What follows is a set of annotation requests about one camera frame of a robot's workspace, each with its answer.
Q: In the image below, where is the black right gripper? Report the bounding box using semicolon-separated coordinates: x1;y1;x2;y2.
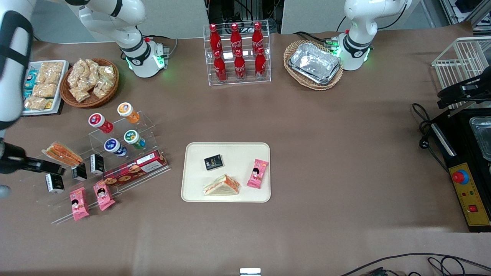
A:
0;140;66;176

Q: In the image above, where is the triangle sandwich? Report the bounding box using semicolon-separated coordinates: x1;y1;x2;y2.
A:
41;141;84;167
203;174;242;197

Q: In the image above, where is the white rectangular snack tray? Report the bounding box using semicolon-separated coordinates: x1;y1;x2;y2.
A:
21;60;69;116

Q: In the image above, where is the beige plastic tray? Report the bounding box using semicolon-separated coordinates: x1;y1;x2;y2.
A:
181;142;272;203

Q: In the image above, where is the aluminium foil tray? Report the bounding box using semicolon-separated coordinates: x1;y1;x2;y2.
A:
288;57;342;86
290;42;340;80

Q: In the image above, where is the small black snack box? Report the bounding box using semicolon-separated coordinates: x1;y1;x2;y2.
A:
90;154;105;176
45;174;65;194
71;163;88;182
204;154;224;171

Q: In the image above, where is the large clear acrylic stepped shelf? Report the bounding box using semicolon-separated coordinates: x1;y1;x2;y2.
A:
27;146;172;225

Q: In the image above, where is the pink snack packet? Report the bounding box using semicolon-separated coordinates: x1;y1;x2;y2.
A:
93;179;115;211
69;187;91;222
246;159;269;189

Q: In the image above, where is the clear bag of rice crisps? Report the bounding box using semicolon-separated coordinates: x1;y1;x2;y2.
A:
37;61;64;85
32;83;58;99
24;96;48;112

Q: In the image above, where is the red cap small bottle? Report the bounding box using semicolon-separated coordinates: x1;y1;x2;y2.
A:
88;113;114;134

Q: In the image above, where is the blue cap small bottle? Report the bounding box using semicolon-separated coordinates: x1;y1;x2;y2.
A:
104;138;127;158

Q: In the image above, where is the clear bag of crackers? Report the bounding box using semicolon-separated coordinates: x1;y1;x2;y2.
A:
71;86;92;103
98;65;116;83
92;78;112;99
68;59;87;88
79;59;101;78

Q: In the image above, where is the red cookie box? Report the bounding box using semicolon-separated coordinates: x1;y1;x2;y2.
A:
102;150;169;187

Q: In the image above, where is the green cap small bottle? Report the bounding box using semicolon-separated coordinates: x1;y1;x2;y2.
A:
124;130;147;150

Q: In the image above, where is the orange cap small bottle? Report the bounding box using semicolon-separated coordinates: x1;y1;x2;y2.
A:
117;102;140;124

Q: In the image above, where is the brown wicker basket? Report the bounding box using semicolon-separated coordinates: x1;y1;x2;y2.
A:
59;58;119;108

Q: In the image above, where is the clear acrylic bottle rack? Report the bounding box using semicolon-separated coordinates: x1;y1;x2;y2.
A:
203;22;272;86

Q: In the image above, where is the red cola bottle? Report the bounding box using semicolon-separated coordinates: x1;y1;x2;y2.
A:
209;24;223;55
252;22;264;52
230;23;243;54
213;50;227;82
234;49;247;81
254;47;267;79

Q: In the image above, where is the black equipment rack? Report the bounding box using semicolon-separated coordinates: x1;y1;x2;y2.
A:
206;0;285;35

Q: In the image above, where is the light wicker basket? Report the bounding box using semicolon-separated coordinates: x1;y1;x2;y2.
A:
283;40;344;91

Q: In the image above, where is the black machine with yellow panel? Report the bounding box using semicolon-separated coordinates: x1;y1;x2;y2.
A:
430;107;491;233

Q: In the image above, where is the black clamp fixture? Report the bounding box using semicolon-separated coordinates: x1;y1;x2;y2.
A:
437;67;491;110

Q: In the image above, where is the steel pan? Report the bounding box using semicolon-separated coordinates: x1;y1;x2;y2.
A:
469;117;491;161

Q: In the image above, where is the grey arm base cable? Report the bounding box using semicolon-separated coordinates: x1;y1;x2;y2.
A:
145;34;179;59

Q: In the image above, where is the black arm base cable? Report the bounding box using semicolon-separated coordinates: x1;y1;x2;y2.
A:
293;31;335;46

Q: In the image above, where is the long black cable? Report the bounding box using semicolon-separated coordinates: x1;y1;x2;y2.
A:
339;253;491;276

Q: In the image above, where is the black power cable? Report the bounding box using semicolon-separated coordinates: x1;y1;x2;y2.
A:
412;102;450;174

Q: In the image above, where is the coiled black cable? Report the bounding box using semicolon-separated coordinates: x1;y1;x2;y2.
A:
427;256;468;276

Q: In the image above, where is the white wire basket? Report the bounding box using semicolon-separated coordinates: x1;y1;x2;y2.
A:
431;36;491;110

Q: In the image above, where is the aluminium frame structure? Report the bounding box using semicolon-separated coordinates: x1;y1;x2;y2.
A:
439;0;491;37

